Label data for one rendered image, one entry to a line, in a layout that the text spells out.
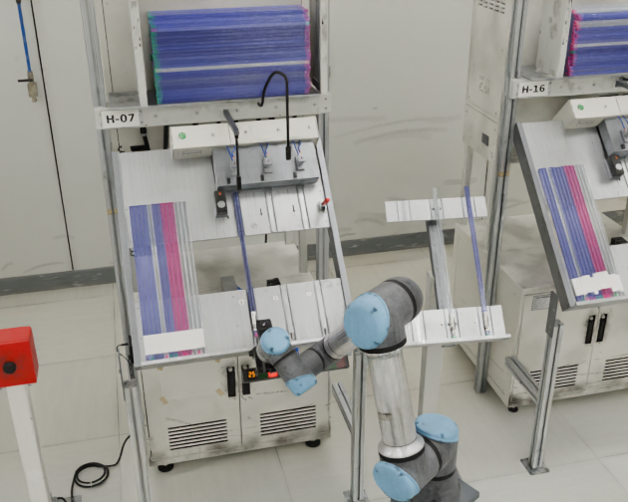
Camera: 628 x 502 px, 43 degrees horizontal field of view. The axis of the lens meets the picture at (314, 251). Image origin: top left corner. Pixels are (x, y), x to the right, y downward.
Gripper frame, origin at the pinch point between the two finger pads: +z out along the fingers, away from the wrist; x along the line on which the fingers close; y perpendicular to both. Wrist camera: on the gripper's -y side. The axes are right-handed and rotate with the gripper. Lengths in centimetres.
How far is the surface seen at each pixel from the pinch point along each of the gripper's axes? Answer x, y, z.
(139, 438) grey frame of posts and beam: -39.4, 16.7, 21.9
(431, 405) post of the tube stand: 63, 20, 35
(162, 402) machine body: -31, 3, 50
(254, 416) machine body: 2, 12, 59
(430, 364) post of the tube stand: 61, 7, 23
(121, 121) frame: -34, -81, -6
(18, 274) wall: -97, -95, 185
